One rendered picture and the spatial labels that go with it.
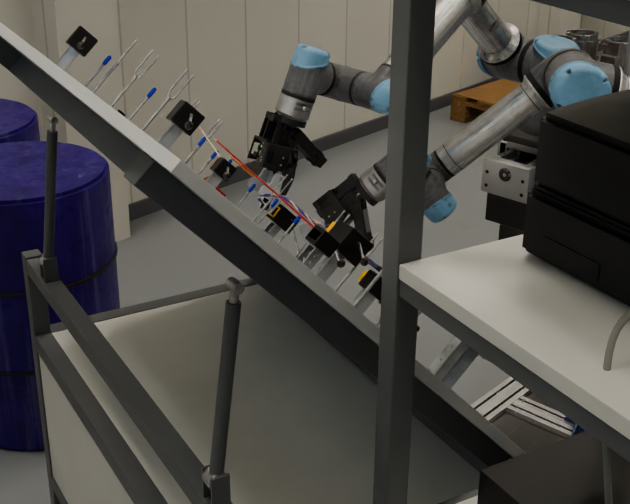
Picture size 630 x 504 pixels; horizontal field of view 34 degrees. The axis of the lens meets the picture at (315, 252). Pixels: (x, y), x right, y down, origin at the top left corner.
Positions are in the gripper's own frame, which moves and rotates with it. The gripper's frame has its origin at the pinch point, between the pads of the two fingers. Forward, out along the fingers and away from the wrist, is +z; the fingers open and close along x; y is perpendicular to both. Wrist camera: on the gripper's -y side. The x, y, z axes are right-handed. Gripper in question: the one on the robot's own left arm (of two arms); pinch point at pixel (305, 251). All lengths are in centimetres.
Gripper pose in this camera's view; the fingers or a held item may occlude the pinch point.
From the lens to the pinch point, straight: 235.8
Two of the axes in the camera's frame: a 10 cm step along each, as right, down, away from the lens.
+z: -7.6, 6.0, 2.4
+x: -2.6, 0.6, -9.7
